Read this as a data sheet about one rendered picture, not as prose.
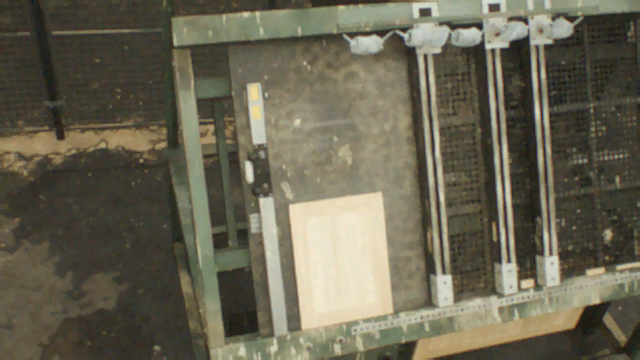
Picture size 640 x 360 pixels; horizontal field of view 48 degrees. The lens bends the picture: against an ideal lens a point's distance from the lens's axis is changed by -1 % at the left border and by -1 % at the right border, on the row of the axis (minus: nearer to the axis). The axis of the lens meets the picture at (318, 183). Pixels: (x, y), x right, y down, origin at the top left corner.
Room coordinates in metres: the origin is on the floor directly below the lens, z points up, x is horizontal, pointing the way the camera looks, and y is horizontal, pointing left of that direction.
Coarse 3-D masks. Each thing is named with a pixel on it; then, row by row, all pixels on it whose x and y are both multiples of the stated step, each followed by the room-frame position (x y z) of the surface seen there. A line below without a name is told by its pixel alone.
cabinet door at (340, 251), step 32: (320, 224) 1.99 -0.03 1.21; (352, 224) 2.02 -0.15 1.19; (384, 224) 2.05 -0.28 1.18; (320, 256) 1.91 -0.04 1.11; (352, 256) 1.95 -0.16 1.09; (384, 256) 1.98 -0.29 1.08; (320, 288) 1.84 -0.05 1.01; (352, 288) 1.87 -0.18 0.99; (384, 288) 1.90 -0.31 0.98; (320, 320) 1.76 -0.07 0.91; (352, 320) 1.79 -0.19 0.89
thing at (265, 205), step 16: (256, 128) 2.12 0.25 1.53; (256, 176) 2.02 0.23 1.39; (272, 208) 1.96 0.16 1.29; (272, 224) 1.92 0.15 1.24; (272, 240) 1.88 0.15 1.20; (272, 256) 1.85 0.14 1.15; (272, 272) 1.81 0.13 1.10; (272, 288) 1.77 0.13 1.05; (272, 304) 1.74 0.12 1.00; (272, 320) 1.71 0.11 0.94
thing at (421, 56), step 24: (432, 24) 2.49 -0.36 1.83; (432, 48) 2.44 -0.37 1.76; (432, 72) 2.42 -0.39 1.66; (432, 96) 2.36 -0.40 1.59; (432, 120) 2.31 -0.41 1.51; (432, 144) 2.27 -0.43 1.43; (432, 168) 2.22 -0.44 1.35; (432, 192) 2.14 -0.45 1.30; (432, 216) 2.09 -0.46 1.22; (432, 240) 2.04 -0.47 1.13; (432, 264) 2.00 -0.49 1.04; (432, 288) 1.95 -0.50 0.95
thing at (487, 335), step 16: (592, 256) 2.38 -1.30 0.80; (528, 272) 2.25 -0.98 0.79; (560, 272) 2.31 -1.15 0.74; (528, 320) 2.29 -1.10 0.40; (544, 320) 2.33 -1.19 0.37; (560, 320) 2.36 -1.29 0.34; (576, 320) 2.40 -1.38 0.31; (448, 336) 2.14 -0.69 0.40; (464, 336) 2.18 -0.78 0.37; (480, 336) 2.21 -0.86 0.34; (496, 336) 2.24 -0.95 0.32; (512, 336) 2.27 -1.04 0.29; (528, 336) 2.31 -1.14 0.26; (416, 352) 2.09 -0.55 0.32; (432, 352) 2.12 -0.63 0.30; (448, 352) 2.15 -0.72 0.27
